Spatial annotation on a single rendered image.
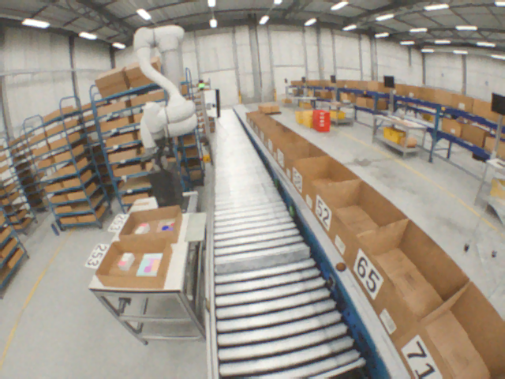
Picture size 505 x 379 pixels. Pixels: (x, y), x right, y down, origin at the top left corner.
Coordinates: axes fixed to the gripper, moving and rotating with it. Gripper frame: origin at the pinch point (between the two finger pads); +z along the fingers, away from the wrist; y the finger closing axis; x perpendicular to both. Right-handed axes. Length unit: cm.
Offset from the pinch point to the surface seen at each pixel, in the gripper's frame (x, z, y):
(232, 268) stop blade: -58, 14, -50
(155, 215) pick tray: 8.2, 30.7, -22.2
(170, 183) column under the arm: 1.5, 16.7, -3.1
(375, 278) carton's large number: -111, -23, -58
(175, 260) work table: -26, 20, -52
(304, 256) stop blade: -91, 13, -35
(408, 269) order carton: -134, -13, -48
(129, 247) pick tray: 5, 20, -55
